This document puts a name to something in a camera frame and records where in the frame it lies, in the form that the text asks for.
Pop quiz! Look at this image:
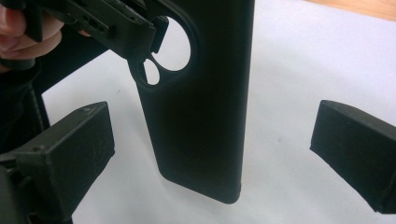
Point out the black phone case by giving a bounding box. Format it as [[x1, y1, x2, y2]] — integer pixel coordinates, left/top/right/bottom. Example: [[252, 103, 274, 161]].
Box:
[[127, 0, 256, 205]]

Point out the wooden table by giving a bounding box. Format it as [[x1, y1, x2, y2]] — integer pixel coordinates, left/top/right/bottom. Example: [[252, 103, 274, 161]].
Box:
[[303, 0, 396, 22]]

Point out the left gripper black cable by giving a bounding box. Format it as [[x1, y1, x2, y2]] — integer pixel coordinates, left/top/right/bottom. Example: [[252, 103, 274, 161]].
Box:
[[29, 88, 50, 132]]

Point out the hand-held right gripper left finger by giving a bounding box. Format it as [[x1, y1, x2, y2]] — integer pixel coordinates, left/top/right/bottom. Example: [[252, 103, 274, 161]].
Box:
[[13, 101, 116, 221]]

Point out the white board sheet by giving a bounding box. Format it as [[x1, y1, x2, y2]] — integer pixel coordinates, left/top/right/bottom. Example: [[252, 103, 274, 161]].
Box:
[[40, 0, 396, 224]]

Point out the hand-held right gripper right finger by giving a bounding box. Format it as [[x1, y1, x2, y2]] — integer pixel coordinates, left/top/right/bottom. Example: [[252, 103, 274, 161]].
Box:
[[309, 99, 396, 215]]

